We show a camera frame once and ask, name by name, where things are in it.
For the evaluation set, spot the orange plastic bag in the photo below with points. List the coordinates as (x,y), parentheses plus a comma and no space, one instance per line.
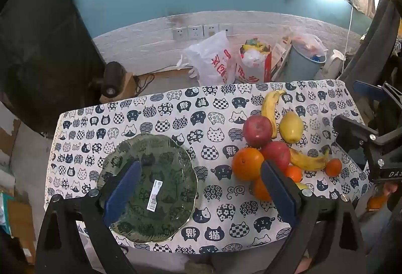
(375,202)

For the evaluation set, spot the white kettle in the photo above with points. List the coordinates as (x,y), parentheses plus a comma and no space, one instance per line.
(333,65)

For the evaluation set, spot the small tangerine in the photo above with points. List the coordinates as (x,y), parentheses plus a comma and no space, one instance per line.
(294,173)
(333,167)

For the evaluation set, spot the black backdrop board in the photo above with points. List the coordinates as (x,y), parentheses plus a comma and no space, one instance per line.
(47,41)

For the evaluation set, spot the red apple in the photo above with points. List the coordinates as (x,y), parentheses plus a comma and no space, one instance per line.
(256,131)
(278,153)

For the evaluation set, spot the white peeling door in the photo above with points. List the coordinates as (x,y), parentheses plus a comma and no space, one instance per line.
(8,135)

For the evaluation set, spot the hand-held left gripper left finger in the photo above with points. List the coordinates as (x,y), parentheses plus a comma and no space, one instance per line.
(124,192)

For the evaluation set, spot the grey-blue trash bin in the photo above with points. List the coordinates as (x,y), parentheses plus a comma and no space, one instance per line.
(298,66)

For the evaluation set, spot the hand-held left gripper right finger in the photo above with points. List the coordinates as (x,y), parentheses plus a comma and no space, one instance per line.
(279,192)

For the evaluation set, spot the white plastic bag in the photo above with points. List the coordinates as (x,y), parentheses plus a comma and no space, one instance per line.
(207,60)

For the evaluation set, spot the cat-print tablecloth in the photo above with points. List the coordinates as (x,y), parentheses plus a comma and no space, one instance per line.
(188,123)

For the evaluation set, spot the yellow banana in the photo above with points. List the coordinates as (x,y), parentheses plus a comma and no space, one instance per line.
(268,107)

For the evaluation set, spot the dark grey metal stand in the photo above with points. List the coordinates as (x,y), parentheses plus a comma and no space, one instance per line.
(373,35)

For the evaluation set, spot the large orange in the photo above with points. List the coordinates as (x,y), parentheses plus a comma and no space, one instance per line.
(246,164)

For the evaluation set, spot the small cardboard box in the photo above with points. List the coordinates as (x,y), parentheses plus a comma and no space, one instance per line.
(129,85)

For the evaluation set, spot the white wall socket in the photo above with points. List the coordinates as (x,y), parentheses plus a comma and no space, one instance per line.
(210,30)
(226,29)
(179,33)
(195,31)

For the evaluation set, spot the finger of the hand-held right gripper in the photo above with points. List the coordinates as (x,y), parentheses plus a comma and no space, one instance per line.
(366,87)
(348,128)

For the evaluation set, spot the spotted brown banana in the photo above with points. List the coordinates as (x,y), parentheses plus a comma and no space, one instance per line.
(309,162)

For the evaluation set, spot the green glass plate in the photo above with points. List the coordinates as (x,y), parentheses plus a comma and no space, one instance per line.
(169,167)

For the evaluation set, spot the white cardboard carton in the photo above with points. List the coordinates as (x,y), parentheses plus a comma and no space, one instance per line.
(279,57)

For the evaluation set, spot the large cardboard box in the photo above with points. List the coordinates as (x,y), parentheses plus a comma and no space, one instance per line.
(18,217)

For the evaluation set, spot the red bag of trash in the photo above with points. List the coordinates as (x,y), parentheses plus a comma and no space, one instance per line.
(251,73)

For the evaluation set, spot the medium orange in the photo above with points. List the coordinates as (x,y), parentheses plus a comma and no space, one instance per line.
(260,189)

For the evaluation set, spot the person's right hand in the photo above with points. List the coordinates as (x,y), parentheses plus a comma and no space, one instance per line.
(391,189)

